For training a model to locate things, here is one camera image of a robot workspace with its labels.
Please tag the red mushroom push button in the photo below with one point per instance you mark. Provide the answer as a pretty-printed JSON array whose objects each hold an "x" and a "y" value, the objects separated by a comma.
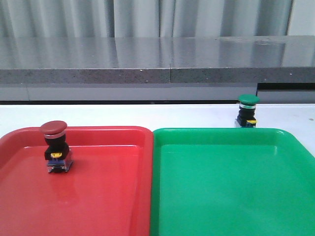
[{"x": 58, "y": 154}]

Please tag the green mushroom push button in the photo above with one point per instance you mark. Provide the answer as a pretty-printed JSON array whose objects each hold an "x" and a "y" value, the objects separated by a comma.
[{"x": 247, "y": 106}]

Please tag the green plastic tray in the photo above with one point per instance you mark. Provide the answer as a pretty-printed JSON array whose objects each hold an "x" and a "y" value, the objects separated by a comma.
[{"x": 231, "y": 182}]

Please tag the white pleated curtain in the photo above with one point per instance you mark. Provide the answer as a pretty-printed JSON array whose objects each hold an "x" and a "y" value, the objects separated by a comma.
[{"x": 143, "y": 18}]

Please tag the grey stone counter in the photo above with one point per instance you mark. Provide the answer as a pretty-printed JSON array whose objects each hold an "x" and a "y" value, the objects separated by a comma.
[{"x": 278, "y": 69}]

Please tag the red plastic tray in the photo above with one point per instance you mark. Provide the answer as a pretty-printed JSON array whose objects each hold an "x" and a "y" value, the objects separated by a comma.
[{"x": 106, "y": 192}]

